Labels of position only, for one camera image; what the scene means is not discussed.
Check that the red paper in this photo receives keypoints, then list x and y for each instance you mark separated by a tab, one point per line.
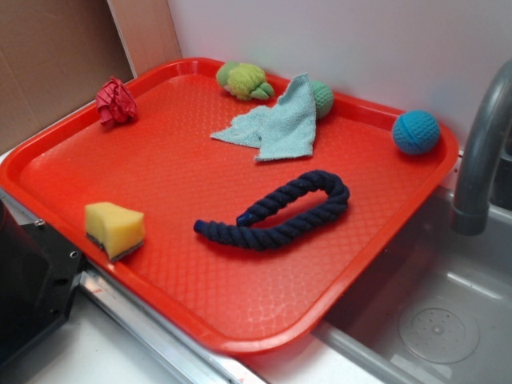
115	104

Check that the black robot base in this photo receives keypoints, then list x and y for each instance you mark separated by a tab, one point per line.
39	273

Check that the red plastic tray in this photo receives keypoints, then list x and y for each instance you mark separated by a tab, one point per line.
167	166

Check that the light blue towel cloth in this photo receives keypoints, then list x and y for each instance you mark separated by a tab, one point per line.
286	130

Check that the green plush toy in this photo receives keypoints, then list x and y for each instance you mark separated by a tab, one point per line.
244	81

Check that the green textured ball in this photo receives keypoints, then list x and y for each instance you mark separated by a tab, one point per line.
323	97

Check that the yellow sponge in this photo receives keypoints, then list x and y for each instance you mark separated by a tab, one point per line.
115	229

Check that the blue textured ball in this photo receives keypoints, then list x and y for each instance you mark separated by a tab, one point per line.
416	132

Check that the grey sink basin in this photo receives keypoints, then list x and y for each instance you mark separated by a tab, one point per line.
434	306

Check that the grey faucet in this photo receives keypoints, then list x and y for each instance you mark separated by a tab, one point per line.
484	177

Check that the cardboard panel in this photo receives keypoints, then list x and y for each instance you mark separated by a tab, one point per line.
55	55

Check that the metal rail strip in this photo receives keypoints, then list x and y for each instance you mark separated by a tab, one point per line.
112	338

